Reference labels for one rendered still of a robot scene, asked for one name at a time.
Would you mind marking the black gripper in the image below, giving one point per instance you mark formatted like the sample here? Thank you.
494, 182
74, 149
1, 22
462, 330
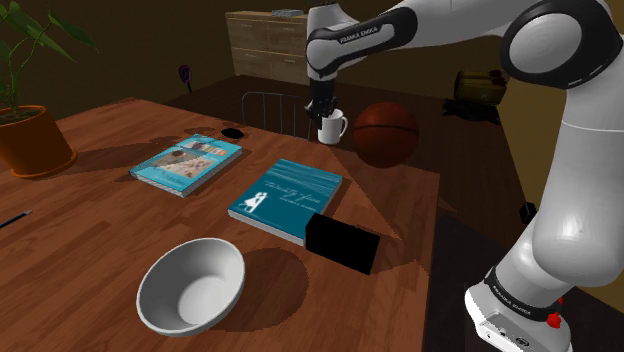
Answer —
322, 90

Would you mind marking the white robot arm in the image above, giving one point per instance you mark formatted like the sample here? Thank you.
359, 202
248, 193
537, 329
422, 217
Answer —
575, 161

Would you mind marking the white mug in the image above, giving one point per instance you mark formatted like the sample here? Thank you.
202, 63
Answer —
331, 130

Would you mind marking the grey metal chair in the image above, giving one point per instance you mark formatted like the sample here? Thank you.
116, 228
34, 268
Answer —
273, 112

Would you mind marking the brown basketball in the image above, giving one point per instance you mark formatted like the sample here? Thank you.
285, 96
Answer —
386, 134

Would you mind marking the wooden chest of drawers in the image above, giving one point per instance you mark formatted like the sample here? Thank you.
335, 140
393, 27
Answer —
263, 46

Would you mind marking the small black flat object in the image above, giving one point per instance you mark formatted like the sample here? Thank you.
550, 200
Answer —
232, 132

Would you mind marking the teal book with white figures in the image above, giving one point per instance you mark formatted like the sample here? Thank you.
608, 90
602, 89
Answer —
287, 195

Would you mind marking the black box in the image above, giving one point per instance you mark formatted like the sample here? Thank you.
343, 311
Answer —
343, 242

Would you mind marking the small purple object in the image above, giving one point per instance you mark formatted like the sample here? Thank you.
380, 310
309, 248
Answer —
186, 74

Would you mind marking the light blue picture book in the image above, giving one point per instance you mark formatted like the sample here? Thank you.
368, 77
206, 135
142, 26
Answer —
187, 166

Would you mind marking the olive yellow bag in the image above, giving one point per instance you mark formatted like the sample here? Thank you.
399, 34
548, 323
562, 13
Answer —
478, 88

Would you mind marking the white bowl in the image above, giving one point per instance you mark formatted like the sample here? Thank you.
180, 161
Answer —
195, 287

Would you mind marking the brown wooden table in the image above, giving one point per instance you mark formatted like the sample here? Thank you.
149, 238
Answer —
92, 244

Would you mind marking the green plant in orange pot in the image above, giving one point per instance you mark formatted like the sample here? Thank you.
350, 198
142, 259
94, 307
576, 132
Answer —
31, 141

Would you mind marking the dark pen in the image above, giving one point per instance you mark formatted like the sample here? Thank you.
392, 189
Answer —
17, 218

